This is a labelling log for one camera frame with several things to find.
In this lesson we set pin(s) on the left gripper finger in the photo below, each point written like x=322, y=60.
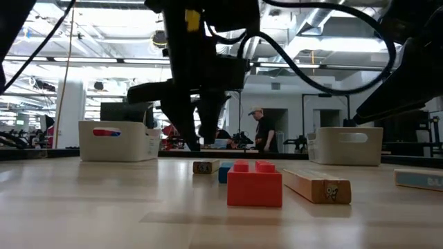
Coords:
x=183, y=121
x=209, y=117

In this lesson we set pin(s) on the black metal frame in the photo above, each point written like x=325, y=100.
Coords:
x=325, y=94
x=239, y=110

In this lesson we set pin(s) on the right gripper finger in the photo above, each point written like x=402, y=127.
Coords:
x=415, y=76

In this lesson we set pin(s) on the black shelf unit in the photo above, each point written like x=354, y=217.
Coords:
x=401, y=131

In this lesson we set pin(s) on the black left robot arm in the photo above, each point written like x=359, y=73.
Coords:
x=15, y=31

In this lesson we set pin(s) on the white plastic bin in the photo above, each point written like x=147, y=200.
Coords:
x=117, y=145
x=346, y=148

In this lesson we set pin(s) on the white column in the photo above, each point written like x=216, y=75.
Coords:
x=71, y=114

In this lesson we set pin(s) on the person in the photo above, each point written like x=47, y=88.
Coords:
x=264, y=131
x=223, y=136

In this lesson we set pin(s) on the black monitor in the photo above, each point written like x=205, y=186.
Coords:
x=117, y=112

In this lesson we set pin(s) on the small black robot arm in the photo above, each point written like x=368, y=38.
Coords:
x=297, y=141
x=242, y=140

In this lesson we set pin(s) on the black table frame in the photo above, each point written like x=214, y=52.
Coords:
x=34, y=154

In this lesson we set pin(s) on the long wooden block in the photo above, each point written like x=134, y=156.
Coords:
x=318, y=186

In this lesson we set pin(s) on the wooden block with sticker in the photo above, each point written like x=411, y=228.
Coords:
x=204, y=167

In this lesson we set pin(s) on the orange Duplo brick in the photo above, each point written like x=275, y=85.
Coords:
x=254, y=188

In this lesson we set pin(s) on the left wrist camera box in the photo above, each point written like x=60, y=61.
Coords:
x=235, y=72

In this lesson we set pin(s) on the wooden block with blue side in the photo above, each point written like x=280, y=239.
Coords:
x=418, y=180

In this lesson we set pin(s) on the small yellow block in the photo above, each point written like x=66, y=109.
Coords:
x=192, y=20

